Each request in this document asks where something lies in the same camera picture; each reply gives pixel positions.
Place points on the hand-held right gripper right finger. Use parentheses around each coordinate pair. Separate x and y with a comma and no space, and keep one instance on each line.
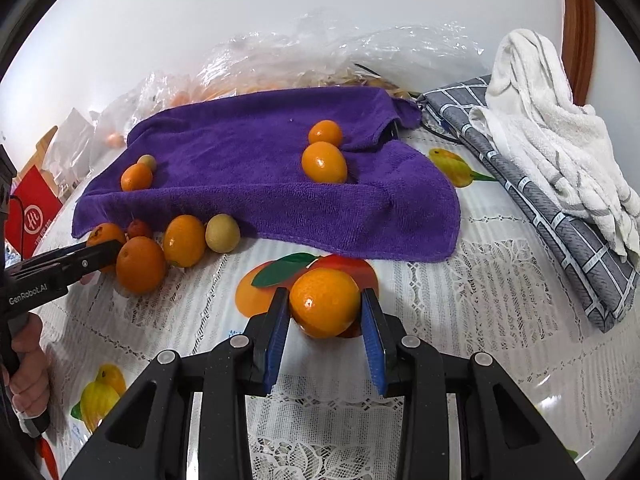
(372,345)

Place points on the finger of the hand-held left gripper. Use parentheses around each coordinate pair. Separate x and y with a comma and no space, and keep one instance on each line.
(95,257)

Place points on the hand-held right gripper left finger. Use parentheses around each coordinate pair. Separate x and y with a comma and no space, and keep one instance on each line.
(277,340)

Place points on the round orange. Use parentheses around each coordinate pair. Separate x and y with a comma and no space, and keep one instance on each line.
(141,264)
(105,232)
(325,302)
(325,132)
(184,240)

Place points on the small red fruit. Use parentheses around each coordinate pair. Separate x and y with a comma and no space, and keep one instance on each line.
(139,229)

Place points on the small orange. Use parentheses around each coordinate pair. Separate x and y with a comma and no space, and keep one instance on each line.
(136,177)

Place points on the small green-tan fruit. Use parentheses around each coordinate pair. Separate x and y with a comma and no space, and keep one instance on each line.
(146,161)
(223,232)

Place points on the oval orange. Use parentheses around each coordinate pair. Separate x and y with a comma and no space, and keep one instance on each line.
(324,162)

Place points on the pile of tan fruits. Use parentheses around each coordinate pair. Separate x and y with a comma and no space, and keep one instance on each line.
(350,80)

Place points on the person's left hand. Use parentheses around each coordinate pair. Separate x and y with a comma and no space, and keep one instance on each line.
(32,360)

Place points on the red paper bag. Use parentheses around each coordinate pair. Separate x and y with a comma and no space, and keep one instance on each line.
(37,210)

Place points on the fruit print tablecloth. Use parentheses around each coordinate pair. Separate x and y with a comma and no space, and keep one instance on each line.
(450,335)

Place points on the pink peach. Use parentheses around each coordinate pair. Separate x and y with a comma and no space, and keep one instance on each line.
(115,140)

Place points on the white plastic bag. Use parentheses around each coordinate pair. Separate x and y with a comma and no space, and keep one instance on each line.
(75,135)

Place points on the wooden chair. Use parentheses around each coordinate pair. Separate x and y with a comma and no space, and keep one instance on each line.
(47,137)

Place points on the purple towel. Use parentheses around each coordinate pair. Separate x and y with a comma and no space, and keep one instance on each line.
(240,170)

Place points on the clear bag with orange fruit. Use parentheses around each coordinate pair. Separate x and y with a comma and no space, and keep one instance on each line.
(160,92)

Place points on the grey checked cloth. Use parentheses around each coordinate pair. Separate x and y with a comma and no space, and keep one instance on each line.
(565,240)

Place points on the pile of bagged oranges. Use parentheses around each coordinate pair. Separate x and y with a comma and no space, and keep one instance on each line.
(272,82)

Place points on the white striped towel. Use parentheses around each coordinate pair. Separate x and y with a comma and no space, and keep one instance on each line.
(550,125)

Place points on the large clear plastic bag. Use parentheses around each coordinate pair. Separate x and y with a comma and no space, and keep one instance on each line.
(410,50)

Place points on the brown wooden door frame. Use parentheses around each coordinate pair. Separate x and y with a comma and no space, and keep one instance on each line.
(580,35)

